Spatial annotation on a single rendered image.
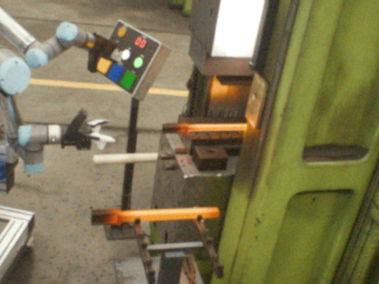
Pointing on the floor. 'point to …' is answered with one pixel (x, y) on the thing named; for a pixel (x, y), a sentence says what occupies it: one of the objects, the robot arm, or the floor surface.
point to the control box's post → (130, 151)
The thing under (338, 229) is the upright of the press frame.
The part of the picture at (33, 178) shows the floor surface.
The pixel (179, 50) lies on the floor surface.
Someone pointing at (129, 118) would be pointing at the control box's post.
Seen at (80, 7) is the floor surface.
